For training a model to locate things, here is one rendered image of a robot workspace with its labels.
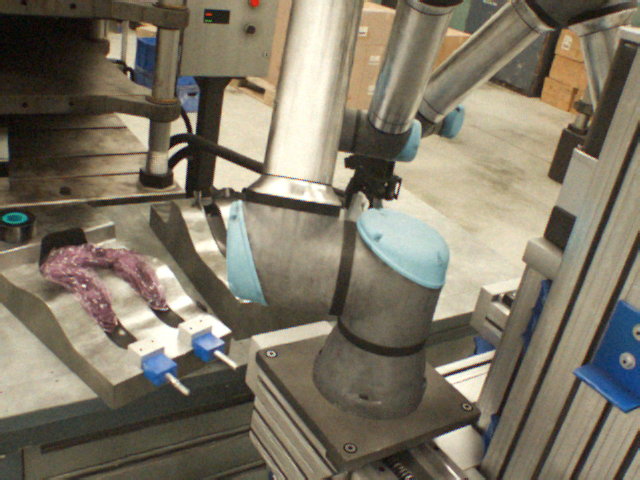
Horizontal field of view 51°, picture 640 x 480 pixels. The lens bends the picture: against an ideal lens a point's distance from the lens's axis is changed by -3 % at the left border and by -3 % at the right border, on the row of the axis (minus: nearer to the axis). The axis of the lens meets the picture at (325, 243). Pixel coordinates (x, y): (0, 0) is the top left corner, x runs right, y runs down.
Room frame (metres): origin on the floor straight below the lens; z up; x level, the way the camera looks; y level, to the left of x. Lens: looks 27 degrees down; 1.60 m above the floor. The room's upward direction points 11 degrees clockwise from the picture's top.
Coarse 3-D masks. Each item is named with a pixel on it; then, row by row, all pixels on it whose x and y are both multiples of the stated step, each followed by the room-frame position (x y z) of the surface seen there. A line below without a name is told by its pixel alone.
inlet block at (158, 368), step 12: (132, 348) 0.90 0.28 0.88; (144, 348) 0.91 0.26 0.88; (156, 348) 0.91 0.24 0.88; (132, 360) 0.90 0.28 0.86; (144, 360) 0.89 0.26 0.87; (156, 360) 0.90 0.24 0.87; (168, 360) 0.90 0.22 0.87; (144, 372) 0.88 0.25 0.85; (156, 372) 0.87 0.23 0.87; (168, 372) 0.88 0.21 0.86; (156, 384) 0.87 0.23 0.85; (180, 384) 0.86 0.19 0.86
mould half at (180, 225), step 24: (168, 216) 1.44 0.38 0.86; (192, 216) 1.34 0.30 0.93; (168, 240) 1.38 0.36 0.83; (192, 240) 1.28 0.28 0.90; (192, 264) 1.27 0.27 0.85; (216, 264) 1.22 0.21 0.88; (216, 288) 1.17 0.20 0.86; (216, 312) 1.16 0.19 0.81; (240, 312) 1.09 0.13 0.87; (264, 312) 1.13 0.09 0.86; (288, 312) 1.16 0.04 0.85; (312, 312) 1.20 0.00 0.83; (240, 336) 1.10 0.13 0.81
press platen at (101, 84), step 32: (0, 32) 2.16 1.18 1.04; (32, 32) 2.24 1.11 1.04; (64, 32) 2.32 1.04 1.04; (0, 64) 1.81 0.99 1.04; (32, 64) 1.87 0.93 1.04; (64, 64) 1.93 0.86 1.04; (96, 64) 1.99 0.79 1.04; (0, 96) 1.56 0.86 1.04; (32, 96) 1.60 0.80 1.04; (64, 96) 1.65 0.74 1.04; (96, 96) 1.70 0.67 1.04; (128, 96) 1.75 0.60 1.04
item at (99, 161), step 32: (32, 128) 2.02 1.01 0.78; (64, 128) 2.07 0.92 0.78; (96, 128) 2.14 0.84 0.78; (128, 128) 2.18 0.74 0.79; (32, 160) 1.77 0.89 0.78; (64, 160) 1.82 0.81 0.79; (96, 160) 1.86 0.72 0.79; (128, 160) 1.91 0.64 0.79; (0, 192) 1.54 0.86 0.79; (32, 192) 1.57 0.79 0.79; (64, 192) 1.59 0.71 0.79; (96, 192) 1.65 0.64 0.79; (128, 192) 1.69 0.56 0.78
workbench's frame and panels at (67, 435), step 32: (448, 320) 1.35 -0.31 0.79; (448, 352) 1.46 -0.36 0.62; (192, 384) 0.97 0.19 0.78; (224, 384) 1.06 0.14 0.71; (32, 416) 0.80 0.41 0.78; (64, 416) 0.83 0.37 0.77; (96, 416) 0.91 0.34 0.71; (128, 416) 0.94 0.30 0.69; (160, 416) 1.01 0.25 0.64; (192, 416) 1.04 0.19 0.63; (224, 416) 1.08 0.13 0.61; (0, 448) 0.81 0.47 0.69; (32, 448) 0.85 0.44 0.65; (64, 448) 0.89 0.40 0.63; (96, 448) 0.92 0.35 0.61; (128, 448) 0.96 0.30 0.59; (160, 448) 1.00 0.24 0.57; (192, 448) 1.05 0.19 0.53; (224, 448) 1.09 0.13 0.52
